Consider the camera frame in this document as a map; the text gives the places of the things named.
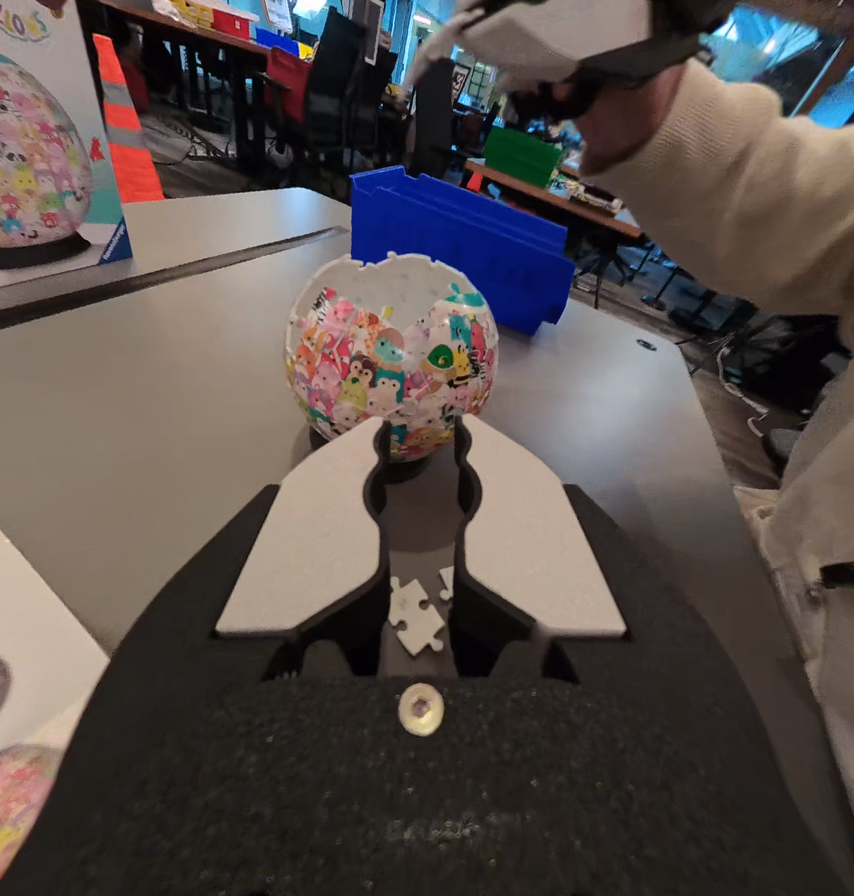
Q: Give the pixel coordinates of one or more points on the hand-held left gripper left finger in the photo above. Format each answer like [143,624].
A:
[308,560]

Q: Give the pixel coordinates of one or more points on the orange grey traffic cone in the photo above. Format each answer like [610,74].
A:
[129,140]

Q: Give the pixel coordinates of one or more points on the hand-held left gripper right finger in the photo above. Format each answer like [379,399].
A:
[539,560]

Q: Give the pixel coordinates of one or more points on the blue plastic bin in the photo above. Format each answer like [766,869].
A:
[469,238]

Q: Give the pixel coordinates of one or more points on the red office chair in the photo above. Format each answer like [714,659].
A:
[290,80]

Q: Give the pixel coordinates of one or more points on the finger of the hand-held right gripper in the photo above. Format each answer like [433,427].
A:
[560,35]

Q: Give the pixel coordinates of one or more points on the puzzle ball cardboard box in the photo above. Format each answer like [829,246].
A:
[42,175]

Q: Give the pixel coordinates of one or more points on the red plastic bin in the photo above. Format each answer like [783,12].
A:
[231,22]

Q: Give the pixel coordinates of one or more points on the white puzzle piece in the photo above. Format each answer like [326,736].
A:
[416,619]
[446,584]

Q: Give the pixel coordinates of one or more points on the person's right forearm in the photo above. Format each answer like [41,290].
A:
[748,196]

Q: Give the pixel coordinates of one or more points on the person's right hand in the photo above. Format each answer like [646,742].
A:
[629,119]

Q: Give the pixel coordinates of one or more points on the white puzzle instruction sheet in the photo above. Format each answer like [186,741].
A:
[28,630]

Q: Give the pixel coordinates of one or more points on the colourful puzzle ball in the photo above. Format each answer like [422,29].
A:
[371,364]

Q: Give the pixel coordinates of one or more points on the wooden work table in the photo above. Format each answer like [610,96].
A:
[588,210]

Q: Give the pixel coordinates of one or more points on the green plastic bin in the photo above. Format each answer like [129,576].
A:
[521,157]

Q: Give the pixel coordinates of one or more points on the black office chair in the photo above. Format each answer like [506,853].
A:
[343,91]

